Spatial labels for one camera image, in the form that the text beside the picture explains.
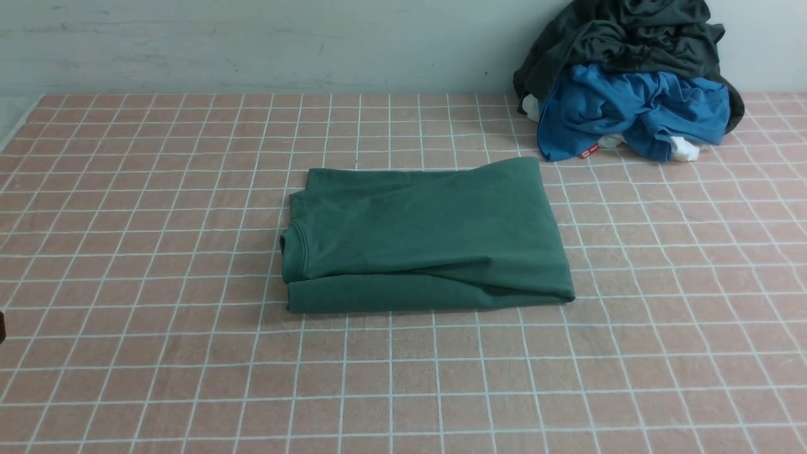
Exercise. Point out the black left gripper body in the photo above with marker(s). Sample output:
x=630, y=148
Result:
x=2, y=328

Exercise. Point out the green long sleeve shirt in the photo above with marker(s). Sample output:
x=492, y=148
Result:
x=478, y=239

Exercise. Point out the pink checkered tablecloth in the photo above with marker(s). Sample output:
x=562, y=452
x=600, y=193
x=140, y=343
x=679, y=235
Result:
x=146, y=312

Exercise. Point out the blue crumpled garment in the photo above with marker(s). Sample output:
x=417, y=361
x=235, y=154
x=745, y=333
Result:
x=648, y=109

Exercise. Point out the dark grey crumpled garment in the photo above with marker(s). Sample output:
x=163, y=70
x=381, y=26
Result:
x=627, y=37

